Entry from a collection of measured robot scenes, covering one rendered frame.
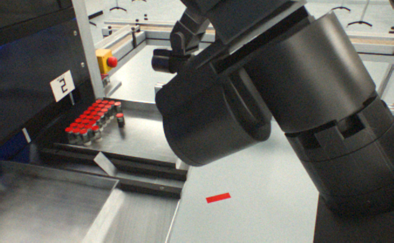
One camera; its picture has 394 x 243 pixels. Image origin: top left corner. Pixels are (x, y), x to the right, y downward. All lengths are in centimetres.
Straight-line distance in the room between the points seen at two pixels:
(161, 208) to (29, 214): 28
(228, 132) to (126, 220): 46
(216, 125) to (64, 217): 52
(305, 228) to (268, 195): 29
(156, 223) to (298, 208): 132
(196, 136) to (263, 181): 172
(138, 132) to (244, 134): 66
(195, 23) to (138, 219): 45
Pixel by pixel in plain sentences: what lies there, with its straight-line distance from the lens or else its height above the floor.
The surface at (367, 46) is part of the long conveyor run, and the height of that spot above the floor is 92.
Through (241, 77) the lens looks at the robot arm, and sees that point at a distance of 18.
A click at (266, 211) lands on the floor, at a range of 173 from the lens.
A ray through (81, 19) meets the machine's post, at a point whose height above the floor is 117.
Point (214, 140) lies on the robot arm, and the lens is 17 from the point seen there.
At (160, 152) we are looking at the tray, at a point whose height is 88.
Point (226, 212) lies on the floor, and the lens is 168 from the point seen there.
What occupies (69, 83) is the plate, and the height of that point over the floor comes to 101.
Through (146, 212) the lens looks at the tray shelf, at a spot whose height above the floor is 88.
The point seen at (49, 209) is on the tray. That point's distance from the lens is 67.
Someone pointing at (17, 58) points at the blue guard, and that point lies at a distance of 72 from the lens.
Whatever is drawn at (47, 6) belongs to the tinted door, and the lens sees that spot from 82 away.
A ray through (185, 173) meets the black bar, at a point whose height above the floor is 90.
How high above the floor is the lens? 135
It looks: 33 degrees down
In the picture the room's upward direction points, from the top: straight up
